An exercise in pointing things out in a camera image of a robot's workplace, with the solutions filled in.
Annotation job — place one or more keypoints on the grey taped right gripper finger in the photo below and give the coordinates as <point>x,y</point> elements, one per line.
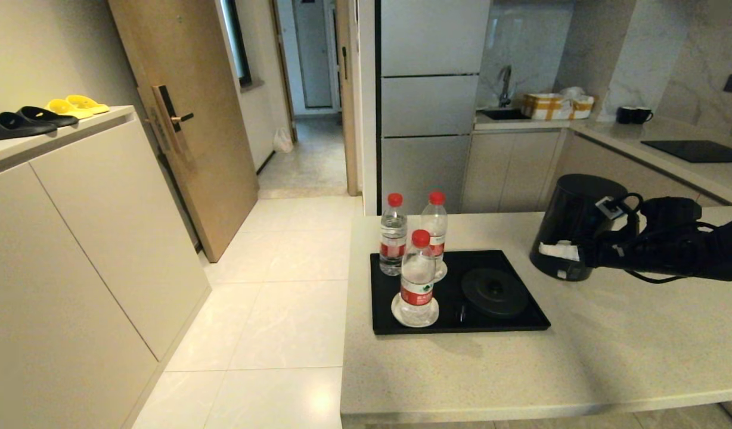
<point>560,250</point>

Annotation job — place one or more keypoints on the pale hallway door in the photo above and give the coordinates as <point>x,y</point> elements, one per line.
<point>313,53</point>

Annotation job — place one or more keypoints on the white plastic bag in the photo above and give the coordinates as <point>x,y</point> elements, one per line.
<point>283,142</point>

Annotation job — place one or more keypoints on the small yellow checked basket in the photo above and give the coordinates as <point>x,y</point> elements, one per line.
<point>583,108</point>

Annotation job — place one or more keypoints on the black rectangular tray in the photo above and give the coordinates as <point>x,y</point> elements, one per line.
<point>509,325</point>

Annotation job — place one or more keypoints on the dark framed window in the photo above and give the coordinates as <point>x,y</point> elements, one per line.
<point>238,42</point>

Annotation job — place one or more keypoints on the black slipper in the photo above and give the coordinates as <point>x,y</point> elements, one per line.
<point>47,115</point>
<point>11,125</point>

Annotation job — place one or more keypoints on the large yellow checked basket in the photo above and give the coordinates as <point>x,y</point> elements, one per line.
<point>545,107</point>

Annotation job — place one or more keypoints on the dark green electric kettle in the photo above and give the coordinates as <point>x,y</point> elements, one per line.
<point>565,202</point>

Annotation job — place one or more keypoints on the white paper coaster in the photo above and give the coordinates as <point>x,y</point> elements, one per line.
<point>443,273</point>
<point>396,313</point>

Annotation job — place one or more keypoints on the wooden door frame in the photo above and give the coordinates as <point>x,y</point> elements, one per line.
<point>344,119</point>

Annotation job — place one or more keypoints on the dark kitchen sink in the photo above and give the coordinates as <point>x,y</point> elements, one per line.
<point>503,114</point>

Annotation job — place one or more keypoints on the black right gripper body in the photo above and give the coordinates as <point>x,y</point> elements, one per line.
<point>658,250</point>

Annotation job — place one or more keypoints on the beige shoe cabinet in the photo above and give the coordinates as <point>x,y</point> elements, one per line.
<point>74,268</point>

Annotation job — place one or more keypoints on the chrome kitchen faucet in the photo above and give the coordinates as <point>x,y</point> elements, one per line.
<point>506,83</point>

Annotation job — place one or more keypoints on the black and brass door lock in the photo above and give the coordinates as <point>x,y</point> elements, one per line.
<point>166,113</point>

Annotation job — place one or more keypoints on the grey refrigerator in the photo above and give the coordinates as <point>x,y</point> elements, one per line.
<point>428,101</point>

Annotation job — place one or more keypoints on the black mug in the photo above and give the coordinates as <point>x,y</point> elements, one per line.
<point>624,115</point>
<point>641,115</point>

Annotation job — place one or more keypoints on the round black kettle base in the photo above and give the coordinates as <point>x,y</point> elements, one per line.
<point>494,292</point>

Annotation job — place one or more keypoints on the yellow slipper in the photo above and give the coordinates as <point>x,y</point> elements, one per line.
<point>89,103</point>
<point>68,108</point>

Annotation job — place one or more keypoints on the clear water bottle red cap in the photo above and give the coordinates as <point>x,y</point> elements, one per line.
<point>418,280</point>
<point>393,238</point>
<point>436,217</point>

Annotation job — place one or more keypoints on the beige kitchen base cabinets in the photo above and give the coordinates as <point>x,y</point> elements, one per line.
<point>515,170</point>

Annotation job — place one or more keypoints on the black induction cooktop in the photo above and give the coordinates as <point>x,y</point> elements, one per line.
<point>694,151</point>

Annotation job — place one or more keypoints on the white crumpled cloth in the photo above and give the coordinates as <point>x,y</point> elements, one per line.
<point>573,92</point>

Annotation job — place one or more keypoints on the light wooden door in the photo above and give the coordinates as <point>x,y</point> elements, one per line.
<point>187,89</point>

